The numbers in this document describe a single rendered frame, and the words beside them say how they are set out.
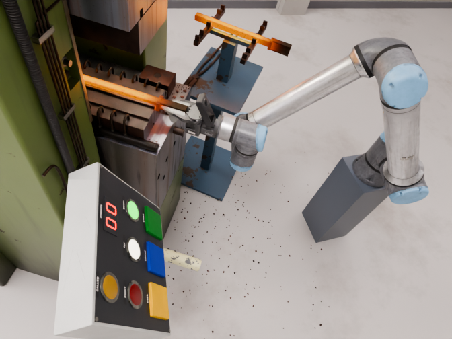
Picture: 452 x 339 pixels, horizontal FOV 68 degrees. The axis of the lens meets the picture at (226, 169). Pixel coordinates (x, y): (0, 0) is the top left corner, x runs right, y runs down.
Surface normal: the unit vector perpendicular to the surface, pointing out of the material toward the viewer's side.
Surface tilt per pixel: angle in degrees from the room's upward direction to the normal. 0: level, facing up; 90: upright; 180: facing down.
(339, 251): 0
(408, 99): 84
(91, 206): 30
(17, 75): 90
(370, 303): 0
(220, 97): 0
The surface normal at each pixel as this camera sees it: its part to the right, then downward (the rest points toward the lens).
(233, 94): 0.17, -0.57
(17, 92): 0.96, 0.29
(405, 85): -0.03, 0.74
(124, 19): -0.25, 0.76
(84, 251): -0.34, -0.47
